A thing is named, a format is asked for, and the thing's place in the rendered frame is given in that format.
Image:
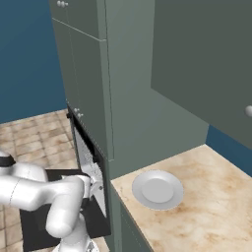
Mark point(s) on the white round plate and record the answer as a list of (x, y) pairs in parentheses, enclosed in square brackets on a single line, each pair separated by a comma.
[(157, 190)]

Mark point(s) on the black built-in oven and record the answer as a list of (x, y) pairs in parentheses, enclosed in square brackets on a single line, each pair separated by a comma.
[(93, 164)]

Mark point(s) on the grey-green base cabinet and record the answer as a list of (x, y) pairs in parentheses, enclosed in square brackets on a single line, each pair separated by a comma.
[(129, 229)]

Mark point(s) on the tall grey-green cabinet door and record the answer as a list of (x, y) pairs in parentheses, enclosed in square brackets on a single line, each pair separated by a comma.
[(88, 92)]

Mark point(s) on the white round cupboard knob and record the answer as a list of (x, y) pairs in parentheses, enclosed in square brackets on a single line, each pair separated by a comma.
[(80, 115), (65, 4), (249, 111), (76, 110), (59, 4)]

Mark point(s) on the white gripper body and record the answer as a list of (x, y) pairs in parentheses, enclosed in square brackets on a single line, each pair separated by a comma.
[(95, 187)]

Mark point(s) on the grey-green tall oven cabinet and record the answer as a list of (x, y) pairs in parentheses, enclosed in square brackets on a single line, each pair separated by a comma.
[(138, 98)]

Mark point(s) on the grey-green wall cupboard door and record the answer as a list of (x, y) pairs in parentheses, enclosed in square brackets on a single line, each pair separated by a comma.
[(203, 59)]

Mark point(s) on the small grey-green cabinet door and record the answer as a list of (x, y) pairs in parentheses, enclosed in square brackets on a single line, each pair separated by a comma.
[(82, 16)]

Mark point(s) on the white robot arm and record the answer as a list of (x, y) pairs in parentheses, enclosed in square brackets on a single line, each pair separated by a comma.
[(29, 190)]

